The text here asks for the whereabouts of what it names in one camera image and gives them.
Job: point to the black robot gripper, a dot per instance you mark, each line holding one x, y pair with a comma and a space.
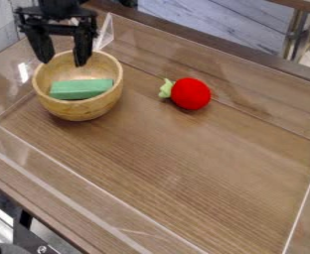
59, 17

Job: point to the black table frame bracket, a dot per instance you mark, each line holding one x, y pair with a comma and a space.
26, 238

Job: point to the green rectangular block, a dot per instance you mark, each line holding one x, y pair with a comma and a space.
81, 89

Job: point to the wooden bowl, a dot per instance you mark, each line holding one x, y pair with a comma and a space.
102, 66

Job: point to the metal table leg background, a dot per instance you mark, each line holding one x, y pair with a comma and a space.
298, 40

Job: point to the red plush fruit green leaf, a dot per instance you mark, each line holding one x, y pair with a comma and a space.
188, 92

